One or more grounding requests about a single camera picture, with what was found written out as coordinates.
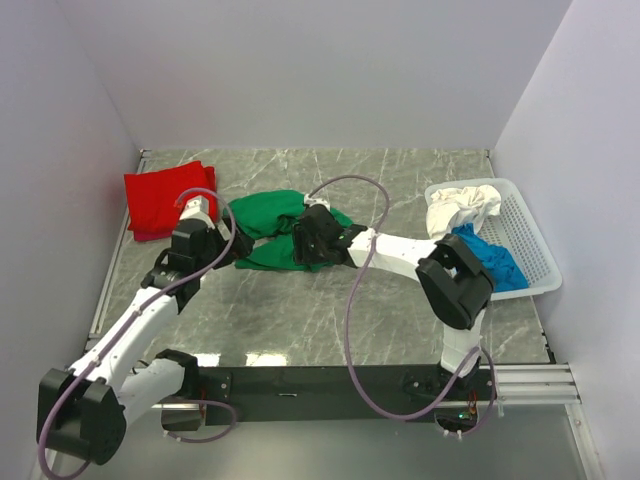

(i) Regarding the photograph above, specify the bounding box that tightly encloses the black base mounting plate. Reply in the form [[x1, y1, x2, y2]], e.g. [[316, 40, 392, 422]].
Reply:
[[159, 363, 496, 434]]

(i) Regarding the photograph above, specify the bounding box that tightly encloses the purple cable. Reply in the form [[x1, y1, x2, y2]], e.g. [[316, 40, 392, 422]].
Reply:
[[304, 174, 501, 444], [37, 187, 239, 480]]

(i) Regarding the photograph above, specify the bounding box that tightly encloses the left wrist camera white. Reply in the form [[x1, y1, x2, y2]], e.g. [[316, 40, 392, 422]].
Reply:
[[179, 195, 216, 226]]

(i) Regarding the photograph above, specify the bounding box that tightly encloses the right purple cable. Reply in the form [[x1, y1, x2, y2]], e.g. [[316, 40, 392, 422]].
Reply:
[[304, 174, 501, 444]]

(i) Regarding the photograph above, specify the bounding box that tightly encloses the aluminium frame rail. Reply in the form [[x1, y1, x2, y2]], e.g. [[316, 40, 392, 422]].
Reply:
[[495, 364, 581, 405]]

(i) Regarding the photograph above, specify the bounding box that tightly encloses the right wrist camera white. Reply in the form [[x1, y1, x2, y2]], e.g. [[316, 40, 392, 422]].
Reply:
[[303, 194, 331, 210]]

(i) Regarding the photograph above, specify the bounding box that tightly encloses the folded magenta t shirt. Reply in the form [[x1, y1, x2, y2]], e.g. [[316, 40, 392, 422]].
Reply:
[[130, 167, 220, 244]]

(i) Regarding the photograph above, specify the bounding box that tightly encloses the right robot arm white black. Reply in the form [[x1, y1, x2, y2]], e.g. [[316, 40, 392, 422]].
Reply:
[[292, 205, 495, 399]]

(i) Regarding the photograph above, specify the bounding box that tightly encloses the blue crumpled t shirt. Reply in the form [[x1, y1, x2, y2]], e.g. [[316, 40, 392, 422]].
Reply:
[[452, 223, 529, 293]]

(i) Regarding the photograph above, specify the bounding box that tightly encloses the white plastic basket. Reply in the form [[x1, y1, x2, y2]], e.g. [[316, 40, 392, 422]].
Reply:
[[424, 178, 562, 301]]

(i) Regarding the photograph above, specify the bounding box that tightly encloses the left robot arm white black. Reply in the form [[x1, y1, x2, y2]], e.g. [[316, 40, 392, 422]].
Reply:
[[36, 214, 253, 465]]

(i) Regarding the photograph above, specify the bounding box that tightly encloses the white crumpled t shirt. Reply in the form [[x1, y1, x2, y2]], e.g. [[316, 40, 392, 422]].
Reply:
[[426, 184, 502, 240]]

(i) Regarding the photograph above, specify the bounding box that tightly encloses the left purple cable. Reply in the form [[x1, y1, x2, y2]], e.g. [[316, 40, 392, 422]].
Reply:
[[37, 187, 239, 480]]

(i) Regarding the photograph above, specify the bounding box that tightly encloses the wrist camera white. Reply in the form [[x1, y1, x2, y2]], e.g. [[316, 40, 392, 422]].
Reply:
[[179, 195, 216, 226], [303, 194, 331, 210]]

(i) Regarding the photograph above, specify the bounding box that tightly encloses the green t shirt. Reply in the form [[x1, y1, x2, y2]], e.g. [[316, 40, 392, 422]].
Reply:
[[230, 190, 331, 273]]

